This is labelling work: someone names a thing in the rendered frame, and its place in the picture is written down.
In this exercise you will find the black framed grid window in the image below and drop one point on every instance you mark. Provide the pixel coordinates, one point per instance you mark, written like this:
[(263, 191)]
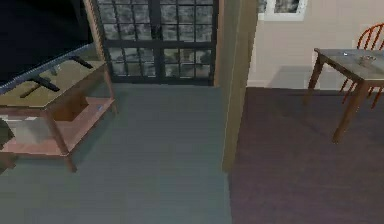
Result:
[(156, 40)]

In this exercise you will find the brown wooden television stand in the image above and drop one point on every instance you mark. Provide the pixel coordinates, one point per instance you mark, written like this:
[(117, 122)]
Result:
[(76, 96)]

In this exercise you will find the white framed window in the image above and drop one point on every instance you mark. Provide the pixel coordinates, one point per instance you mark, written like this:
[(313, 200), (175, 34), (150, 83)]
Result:
[(283, 8)]

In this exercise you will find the brown wooden table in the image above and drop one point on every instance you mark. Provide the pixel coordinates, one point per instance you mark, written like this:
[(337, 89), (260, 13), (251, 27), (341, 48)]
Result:
[(353, 70)]

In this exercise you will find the black television set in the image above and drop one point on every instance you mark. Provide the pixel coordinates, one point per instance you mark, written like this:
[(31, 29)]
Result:
[(36, 36)]

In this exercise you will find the red wooden chair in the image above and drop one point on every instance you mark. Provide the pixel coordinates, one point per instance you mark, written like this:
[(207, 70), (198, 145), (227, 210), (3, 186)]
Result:
[(368, 40)]

